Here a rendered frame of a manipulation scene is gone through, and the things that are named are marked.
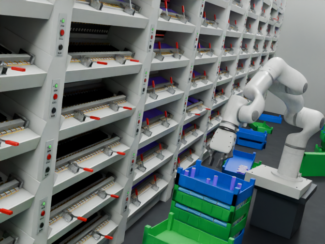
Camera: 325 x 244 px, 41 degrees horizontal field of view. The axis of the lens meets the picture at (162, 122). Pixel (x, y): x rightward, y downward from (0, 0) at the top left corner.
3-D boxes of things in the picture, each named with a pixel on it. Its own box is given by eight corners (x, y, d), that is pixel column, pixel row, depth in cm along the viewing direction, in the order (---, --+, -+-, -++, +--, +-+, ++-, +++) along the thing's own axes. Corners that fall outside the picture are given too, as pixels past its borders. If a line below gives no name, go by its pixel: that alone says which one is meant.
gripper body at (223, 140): (240, 134, 198) (232, 157, 196) (220, 128, 203) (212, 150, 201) (236, 129, 191) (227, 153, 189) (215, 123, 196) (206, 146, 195)
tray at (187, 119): (206, 113, 331) (212, 102, 328) (180, 127, 276) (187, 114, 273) (183, 99, 336) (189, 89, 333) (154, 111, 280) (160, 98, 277)
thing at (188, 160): (197, 161, 340) (205, 146, 336) (170, 184, 284) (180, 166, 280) (175, 147, 345) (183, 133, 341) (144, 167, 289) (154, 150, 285)
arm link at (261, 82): (288, 87, 204) (253, 129, 190) (259, 84, 216) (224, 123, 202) (284, 71, 200) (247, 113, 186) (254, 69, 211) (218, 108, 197)
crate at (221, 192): (252, 195, 201) (256, 178, 199) (234, 206, 184) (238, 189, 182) (195, 174, 216) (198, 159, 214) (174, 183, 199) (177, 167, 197)
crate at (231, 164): (246, 181, 341) (247, 173, 336) (221, 174, 347) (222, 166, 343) (254, 160, 364) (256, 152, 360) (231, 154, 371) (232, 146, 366)
